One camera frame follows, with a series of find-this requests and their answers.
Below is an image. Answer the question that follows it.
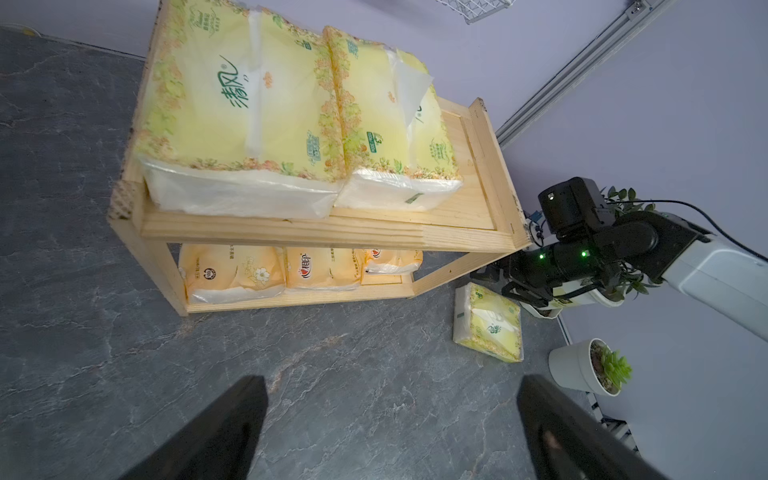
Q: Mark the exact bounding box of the aluminium frame corner post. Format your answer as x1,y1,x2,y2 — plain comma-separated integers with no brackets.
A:
496,0,675,148

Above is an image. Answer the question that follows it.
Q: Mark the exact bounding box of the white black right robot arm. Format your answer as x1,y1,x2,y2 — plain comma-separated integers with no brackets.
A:
471,177,767,339

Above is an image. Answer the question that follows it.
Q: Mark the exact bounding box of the white wire wall rack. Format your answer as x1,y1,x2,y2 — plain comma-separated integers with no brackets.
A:
437,0,515,24

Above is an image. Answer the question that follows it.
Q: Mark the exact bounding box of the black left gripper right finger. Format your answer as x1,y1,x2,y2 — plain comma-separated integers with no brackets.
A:
517,375,664,479

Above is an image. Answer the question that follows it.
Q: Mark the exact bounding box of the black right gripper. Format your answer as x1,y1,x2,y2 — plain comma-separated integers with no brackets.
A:
470,248,576,306

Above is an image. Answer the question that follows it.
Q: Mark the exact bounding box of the large potted green plant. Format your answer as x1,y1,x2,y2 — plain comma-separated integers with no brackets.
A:
523,177,669,318

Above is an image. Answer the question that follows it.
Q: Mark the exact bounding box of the aluminium front rail frame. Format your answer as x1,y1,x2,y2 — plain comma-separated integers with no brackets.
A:
586,392,640,455

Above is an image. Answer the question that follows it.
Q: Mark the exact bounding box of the green tissue pack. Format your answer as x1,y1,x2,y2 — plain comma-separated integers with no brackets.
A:
323,26,463,211
452,283,524,363
130,1,346,219

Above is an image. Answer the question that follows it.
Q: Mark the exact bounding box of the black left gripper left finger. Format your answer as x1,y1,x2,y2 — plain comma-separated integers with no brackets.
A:
122,375,268,479

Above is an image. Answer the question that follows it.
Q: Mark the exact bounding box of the orange tissue pack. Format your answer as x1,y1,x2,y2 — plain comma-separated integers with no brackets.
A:
178,244,286,304
284,247,365,291
365,249,423,275

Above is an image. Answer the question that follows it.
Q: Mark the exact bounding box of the light wooden two-tier shelf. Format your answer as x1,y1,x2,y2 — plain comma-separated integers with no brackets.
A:
108,1,530,316

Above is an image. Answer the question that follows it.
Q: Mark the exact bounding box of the small potted green plant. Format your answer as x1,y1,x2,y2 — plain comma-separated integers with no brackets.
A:
548,338,633,397

